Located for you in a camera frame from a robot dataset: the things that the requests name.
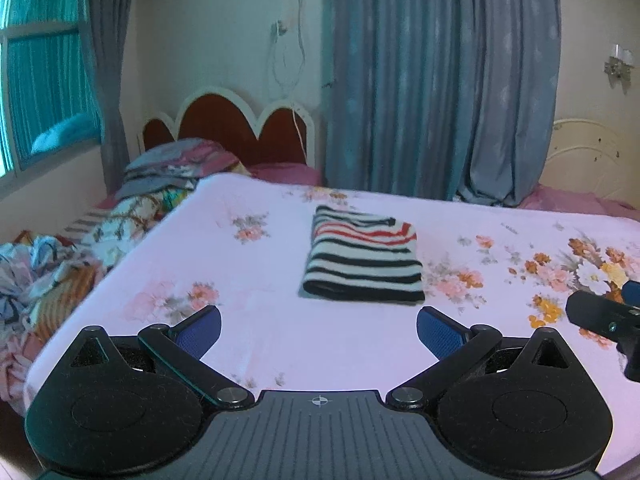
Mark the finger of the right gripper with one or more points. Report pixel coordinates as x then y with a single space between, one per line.
631 293
611 320

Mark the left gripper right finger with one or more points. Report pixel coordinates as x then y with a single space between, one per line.
479 367

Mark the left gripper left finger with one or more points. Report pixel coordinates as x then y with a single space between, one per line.
160 367

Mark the striped red black white sweater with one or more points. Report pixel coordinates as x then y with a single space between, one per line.
363 258

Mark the pink floral bed sheet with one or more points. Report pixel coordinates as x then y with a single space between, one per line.
242 245

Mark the crumpled floral bedding heap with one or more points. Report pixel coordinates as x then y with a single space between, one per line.
44 278

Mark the folded patterned blankets pile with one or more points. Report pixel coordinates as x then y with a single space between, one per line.
155 184

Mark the magenta pillow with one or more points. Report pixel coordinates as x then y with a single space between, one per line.
286 173

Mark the red white scalloped headboard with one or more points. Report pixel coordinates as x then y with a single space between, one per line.
283 132

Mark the blue grey curtain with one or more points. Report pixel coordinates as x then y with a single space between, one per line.
441 99

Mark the teal window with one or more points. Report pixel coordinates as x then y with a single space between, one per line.
47 100

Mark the grey window curtain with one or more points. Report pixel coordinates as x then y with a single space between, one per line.
103 29

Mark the wall lamp sconce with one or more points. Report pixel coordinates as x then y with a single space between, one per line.
619 66

